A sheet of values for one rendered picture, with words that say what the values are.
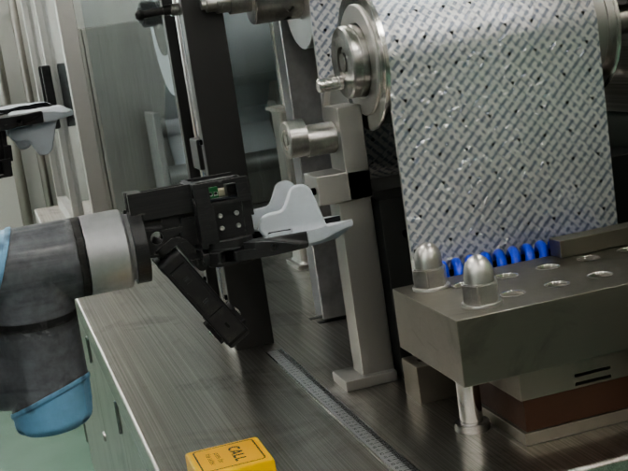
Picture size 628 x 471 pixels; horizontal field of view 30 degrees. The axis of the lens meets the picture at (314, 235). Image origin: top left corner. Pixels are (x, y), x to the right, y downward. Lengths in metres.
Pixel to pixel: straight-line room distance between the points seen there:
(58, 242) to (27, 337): 0.09
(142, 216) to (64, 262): 0.08
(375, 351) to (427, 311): 0.23
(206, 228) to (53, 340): 0.17
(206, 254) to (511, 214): 0.33
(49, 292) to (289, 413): 0.30
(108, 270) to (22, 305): 0.08
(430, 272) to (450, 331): 0.11
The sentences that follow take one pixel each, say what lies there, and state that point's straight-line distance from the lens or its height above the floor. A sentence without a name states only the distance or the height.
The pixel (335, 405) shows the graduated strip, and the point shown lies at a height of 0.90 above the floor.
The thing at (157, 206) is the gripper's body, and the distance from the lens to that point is 1.10.
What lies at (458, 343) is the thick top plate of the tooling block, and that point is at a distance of 1.01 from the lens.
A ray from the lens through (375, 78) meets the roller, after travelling 1.18.
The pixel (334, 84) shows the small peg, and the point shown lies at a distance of 1.22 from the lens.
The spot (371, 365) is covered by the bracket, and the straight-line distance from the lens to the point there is 1.29.
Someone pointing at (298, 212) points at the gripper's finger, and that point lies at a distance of 1.11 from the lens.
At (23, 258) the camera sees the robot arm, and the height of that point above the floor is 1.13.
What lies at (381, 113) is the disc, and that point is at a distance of 1.19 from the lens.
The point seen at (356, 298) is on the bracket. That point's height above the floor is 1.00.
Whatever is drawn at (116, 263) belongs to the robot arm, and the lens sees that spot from 1.08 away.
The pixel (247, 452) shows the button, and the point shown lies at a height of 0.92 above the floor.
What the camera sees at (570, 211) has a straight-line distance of 1.26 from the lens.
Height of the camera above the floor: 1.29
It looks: 10 degrees down
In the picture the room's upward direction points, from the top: 8 degrees counter-clockwise
